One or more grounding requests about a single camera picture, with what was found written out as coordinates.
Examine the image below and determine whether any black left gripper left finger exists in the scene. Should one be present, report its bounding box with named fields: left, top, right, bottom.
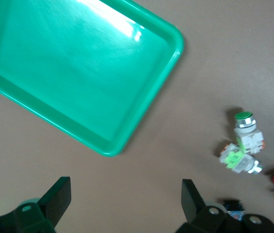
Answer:
left=0, top=176, right=72, bottom=233

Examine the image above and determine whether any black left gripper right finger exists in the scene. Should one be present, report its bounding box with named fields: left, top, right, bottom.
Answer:
left=175, top=179, right=274, bottom=233

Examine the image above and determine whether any green button green label block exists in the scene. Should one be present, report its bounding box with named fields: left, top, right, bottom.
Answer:
left=218, top=142, right=264, bottom=175

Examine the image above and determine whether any green plastic tray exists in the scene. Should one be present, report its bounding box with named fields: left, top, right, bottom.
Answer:
left=0, top=0, right=185, bottom=157

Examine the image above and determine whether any brown table mat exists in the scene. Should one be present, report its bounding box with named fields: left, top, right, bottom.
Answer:
left=0, top=0, right=274, bottom=233

